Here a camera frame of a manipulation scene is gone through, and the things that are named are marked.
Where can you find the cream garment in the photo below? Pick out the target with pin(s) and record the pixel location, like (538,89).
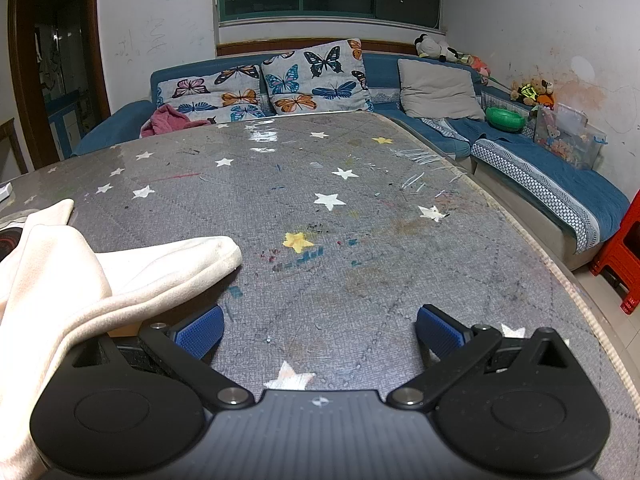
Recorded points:
(60,280)

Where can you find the black and white plush toy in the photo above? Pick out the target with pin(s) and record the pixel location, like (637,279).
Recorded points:
(435,47)

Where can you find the grey star tablecloth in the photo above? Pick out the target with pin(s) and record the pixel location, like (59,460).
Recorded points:
(320,240)

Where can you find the pink plush toy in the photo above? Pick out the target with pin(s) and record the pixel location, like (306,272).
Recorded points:
(480,66)

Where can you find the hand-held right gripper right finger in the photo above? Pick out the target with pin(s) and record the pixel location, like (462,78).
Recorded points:
(440,332)

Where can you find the brown teddy bear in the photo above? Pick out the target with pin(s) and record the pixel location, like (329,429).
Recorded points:
(530,91)

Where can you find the small butterfly print cushion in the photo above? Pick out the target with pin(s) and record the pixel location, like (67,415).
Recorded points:
(220,92)

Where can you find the dark wooden door frame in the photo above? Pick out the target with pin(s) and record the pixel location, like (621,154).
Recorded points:
(97,35)

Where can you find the pink cloth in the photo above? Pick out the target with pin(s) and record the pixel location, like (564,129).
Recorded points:
(167,121)

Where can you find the green bowl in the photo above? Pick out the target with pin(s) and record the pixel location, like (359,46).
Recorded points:
(504,119)

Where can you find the patterned sofa cover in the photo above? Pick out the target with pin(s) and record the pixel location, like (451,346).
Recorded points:
(540,185)

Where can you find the red plastic stool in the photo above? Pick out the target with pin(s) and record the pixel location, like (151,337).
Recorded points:
(617,255)

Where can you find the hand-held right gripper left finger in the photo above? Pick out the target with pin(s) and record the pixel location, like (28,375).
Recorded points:
(200,332)

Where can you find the round induction cooker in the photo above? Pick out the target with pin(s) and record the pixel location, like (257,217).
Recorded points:
(9,237)

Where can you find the grey cushion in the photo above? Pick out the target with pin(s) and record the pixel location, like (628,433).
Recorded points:
(440,90)

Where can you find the wooden chair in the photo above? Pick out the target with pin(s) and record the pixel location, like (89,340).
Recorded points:
(12,142)

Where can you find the clear plastic storage box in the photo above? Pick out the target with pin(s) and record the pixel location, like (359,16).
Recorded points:
(570,135)

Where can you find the large butterfly print cushion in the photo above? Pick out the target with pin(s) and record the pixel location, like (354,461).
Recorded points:
(315,77)

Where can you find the blue corner sofa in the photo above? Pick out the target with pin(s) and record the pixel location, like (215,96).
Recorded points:
(500,132)

